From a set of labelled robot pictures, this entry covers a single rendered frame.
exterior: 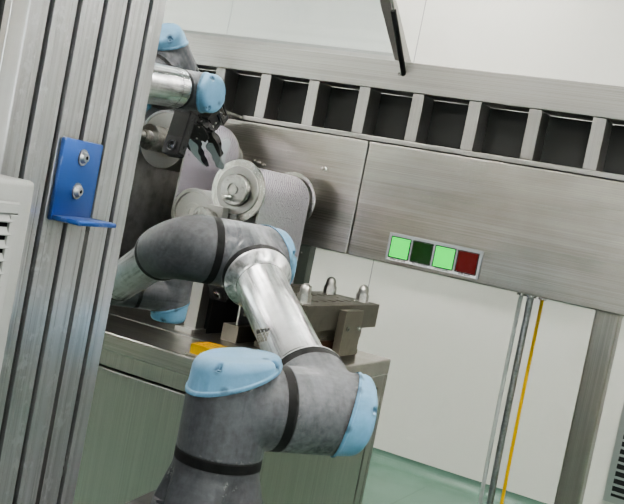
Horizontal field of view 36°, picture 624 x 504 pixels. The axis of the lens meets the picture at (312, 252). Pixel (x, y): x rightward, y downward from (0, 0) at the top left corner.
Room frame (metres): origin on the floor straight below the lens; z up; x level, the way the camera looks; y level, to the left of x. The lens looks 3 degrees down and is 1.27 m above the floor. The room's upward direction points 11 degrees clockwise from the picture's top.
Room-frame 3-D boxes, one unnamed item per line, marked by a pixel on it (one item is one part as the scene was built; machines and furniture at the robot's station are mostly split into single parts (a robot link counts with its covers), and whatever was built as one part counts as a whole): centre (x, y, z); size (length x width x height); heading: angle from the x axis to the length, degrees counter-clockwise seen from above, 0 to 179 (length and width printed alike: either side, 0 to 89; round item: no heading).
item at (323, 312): (2.31, -0.04, 1.00); 0.40 x 0.16 x 0.06; 153
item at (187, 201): (2.41, 0.25, 1.17); 0.26 x 0.12 x 0.12; 153
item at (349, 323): (2.28, -0.13, 0.96); 0.10 x 0.03 x 0.11; 153
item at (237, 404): (1.23, 0.06, 0.98); 0.13 x 0.12 x 0.14; 115
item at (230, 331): (2.33, 0.09, 0.92); 0.28 x 0.04 x 0.04; 153
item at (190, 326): (2.23, 0.25, 1.05); 0.06 x 0.05 x 0.31; 153
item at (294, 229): (2.33, 0.09, 1.11); 0.23 x 0.01 x 0.18; 153
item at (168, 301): (1.97, 0.28, 1.01); 0.11 x 0.08 x 0.11; 115
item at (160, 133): (2.34, 0.43, 1.33); 0.06 x 0.06 x 0.06; 63
